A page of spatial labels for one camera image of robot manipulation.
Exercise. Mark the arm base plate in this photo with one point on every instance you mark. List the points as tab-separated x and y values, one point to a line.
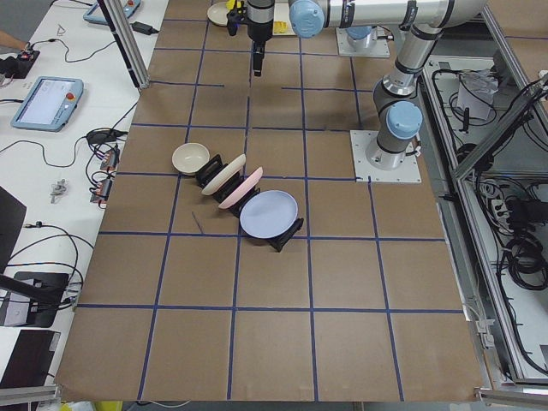
379	50
373	164

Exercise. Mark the aluminium frame post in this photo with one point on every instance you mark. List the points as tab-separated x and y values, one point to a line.
123	35

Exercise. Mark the cream plate in rack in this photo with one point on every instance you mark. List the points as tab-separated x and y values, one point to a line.
224	175

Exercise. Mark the near blue teach pendant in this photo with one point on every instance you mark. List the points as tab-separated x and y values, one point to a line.
49	104

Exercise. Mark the white plate with lemon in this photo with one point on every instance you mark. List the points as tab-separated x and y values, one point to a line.
217	14

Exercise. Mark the black power adapter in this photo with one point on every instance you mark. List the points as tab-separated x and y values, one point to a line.
144	28

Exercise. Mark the black laptop stand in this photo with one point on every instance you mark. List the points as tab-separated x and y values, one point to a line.
32	298

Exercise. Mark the black dish rack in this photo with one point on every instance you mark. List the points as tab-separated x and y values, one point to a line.
214	166

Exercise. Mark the pink plate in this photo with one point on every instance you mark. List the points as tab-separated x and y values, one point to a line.
247	185

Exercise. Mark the blue plate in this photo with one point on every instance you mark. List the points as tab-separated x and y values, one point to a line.
268	214

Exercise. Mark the cream bowl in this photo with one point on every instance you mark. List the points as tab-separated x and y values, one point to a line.
190	157

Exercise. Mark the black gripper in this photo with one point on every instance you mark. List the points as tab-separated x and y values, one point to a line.
260	30

